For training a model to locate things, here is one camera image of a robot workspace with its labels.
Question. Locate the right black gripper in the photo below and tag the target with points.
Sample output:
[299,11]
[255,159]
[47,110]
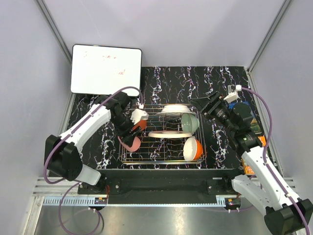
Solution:
[218,101]

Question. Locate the pink plastic cup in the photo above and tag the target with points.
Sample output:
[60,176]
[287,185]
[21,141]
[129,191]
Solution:
[134,147]

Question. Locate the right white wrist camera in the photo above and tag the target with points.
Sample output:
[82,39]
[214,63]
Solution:
[232,93]

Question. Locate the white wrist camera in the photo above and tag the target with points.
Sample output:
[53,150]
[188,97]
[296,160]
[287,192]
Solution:
[139,114]
[232,93]

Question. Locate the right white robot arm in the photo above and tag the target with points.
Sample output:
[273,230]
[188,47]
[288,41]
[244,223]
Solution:
[283,210]

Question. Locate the orange mug white inside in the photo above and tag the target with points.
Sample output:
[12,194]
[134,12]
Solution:
[141,124]

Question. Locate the orange bowl white inside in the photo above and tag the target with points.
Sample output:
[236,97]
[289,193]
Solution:
[192,149]

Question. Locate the Animal Farm book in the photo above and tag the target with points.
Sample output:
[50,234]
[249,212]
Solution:
[254,123]

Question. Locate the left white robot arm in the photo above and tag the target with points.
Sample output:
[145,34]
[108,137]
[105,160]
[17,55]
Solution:
[62,153]

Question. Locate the white dry-erase board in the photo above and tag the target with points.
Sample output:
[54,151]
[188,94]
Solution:
[105,70]

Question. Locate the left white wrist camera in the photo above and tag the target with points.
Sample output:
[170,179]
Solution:
[139,114]

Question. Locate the white fluted plate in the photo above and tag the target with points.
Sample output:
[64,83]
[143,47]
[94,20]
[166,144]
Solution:
[174,110]

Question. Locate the orange Treehouse book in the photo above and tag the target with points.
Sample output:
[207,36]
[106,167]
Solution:
[253,161]

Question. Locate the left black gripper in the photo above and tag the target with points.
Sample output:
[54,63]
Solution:
[127,139]

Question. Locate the mint green bowl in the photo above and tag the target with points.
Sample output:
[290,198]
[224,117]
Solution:
[189,123]

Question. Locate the metal wire dish rack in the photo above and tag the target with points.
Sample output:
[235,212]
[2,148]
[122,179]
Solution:
[156,151]

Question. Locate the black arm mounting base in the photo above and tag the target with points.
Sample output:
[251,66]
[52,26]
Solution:
[165,186]

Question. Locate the pink plate with leaf sprig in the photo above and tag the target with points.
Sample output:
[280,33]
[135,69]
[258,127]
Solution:
[169,134]

